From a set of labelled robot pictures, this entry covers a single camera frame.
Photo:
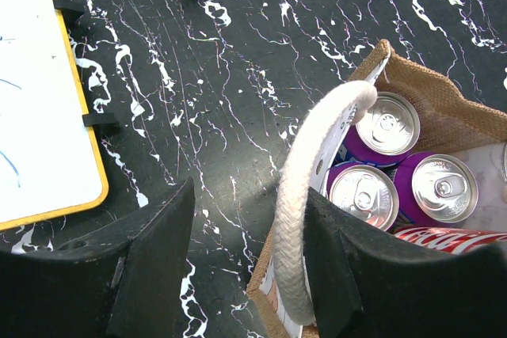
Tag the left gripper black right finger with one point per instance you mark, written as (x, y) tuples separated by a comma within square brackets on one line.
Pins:
[(368, 283)]

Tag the red cola can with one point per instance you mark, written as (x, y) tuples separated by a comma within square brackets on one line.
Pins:
[(487, 224)]

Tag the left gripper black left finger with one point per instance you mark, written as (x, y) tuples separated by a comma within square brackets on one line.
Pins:
[(122, 280)]

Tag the purple soda can middle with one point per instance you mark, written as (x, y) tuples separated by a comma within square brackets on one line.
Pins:
[(365, 192)]

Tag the purple soda can rear left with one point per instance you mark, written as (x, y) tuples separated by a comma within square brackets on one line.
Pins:
[(385, 135)]

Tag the purple soda can rear right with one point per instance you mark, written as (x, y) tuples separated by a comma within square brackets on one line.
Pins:
[(434, 190)]

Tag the whiteboard with yellow frame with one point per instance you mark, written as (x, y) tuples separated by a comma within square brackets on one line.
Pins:
[(50, 160)]

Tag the burlap canvas bag rope handles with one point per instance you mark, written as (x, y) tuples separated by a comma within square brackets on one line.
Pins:
[(279, 285)]

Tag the purple soda can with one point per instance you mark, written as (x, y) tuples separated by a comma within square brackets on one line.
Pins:
[(365, 192), (385, 135), (434, 190)]

